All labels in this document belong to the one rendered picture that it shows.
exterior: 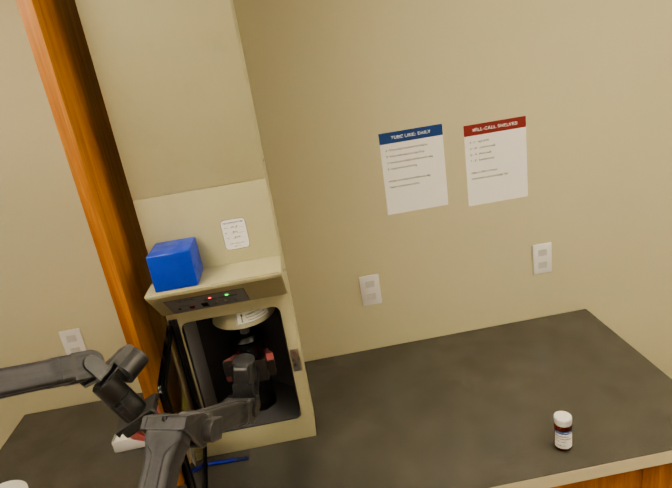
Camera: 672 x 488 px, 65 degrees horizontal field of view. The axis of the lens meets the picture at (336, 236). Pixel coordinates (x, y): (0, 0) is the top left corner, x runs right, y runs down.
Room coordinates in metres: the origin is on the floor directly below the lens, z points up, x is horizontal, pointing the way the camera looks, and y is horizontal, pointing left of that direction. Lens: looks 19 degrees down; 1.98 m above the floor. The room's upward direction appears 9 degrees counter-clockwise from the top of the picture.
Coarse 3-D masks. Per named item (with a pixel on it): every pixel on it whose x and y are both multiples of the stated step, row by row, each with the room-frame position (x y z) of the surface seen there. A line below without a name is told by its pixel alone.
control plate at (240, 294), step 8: (240, 288) 1.16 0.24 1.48; (200, 296) 1.16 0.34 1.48; (208, 296) 1.17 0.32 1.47; (216, 296) 1.18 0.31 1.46; (224, 296) 1.18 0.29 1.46; (232, 296) 1.19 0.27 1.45; (240, 296) 1.20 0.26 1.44; (168, 304) 1.17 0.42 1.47; (176, 304) 1.17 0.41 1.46; (184, 304) 1.18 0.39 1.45; (192, 304) 1.19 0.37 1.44; (200, 304) 1.20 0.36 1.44; (216, 304) 1.21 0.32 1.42; (176, 312) 1.21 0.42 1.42
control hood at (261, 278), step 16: (272, 256) 1.26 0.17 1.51; (208, 272) 1.22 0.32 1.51; (224, 272) 1.20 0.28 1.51; (240, 272) 1.19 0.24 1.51; (256, 272) 1.17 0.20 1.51; (272, 272) 1.15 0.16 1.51; (192, 288) 1.14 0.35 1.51; (208, 288) 1.14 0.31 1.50; (224, 288) 1.15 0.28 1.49; (256, 288) 1.18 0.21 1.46; (272, 288) 1.20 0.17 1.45; (160, 304) 1.16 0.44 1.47; (224, 304) 1.22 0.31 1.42
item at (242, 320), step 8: (248, 312) 1.29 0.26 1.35; (256, 312) 1.29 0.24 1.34; (264, 312) 1.31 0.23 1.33; (272, 312) 1.33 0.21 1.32; (216, 320) 1.31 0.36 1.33; (224, 320) 1.29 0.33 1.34; (232, 320) 1.28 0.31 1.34; (240, 320) 1.28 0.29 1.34; (248, 320) 1.28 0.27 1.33; (256, 320) 1.28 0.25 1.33; (264, 320) 1.30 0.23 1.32; (224, 328) 1.28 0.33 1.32; (232, 328) 1.27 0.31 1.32; (240, 328) 1.27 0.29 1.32
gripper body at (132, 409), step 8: (128, 392) 1.01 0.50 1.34; (120, 400) 0.99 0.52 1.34; (128, 400) 1.00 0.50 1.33; (136, 400) 1.01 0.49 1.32; (144, 400) 1.05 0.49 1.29; (152, 400) 1.02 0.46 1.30; (112, 408) 0.99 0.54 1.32; (120, 408) 0.99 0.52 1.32; (128, 408) 0.99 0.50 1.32; (136, 408) 1.00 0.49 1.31; (144, 408) 1.01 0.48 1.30; (152, 408) 0.99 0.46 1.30; (120, 416) 0.99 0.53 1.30; (128, 416) 0.99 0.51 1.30; (136, 416) 0.99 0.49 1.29; (120, 424) 1.01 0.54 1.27; (128, 424) 0.98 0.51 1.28; (120, 432) 0.98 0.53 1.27
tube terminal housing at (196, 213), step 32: (192, 192) 1.25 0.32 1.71; (224, 192) 1.26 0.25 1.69; (256, 192) 1.26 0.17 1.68; (160, 224) 1.25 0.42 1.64; (192, 224) 1.25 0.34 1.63; (256, 224) 1.26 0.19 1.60; (224, 256) 1.26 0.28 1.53; (256, 256) 1.26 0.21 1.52; (288, 288) 1.31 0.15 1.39; (192, 320) 1.25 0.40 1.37; (288, 320) 1.26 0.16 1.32; (224, 448) 1.25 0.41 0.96
